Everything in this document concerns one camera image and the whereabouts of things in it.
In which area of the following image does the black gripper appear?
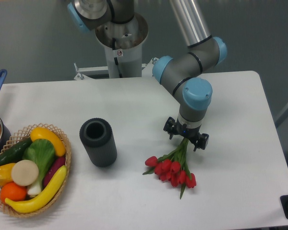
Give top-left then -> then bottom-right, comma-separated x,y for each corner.
163,117 -> 209,151

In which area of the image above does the red tulip bouquet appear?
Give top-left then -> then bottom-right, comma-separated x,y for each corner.
143,138 -> 197,198

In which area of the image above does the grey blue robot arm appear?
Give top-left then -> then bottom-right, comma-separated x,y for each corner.
67,0 -> 227,149

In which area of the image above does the dark grey ribbed vase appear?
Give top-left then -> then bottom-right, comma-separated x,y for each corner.
79,118 -> 117,167

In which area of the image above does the purple sweet potato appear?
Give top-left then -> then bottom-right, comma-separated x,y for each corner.
43,156 -> 65,188

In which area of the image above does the green bok choy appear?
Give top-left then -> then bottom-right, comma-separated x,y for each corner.
22,139 -> 56,197

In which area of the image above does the short yellow squash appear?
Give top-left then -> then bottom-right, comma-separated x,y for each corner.
30,127 -> 66,157

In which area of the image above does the woven wicker basket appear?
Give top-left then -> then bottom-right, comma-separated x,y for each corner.
0,123 -> 72,218

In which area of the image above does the beige round disc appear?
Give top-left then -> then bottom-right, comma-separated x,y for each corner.
11,160 -> 39,186

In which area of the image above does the green cucumber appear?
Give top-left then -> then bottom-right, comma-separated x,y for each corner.
0,138 -> 32,166

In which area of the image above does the long yellow squash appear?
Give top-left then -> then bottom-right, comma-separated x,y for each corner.
5,165 -> 67,214

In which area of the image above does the orange fruit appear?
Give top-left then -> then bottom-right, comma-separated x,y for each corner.
0,182 -> 27,203

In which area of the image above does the yellow bell pepper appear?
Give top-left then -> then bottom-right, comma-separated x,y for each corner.
0,163 -> 16,186

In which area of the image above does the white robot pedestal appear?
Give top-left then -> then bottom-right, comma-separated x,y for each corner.
75,13 -> 148,80

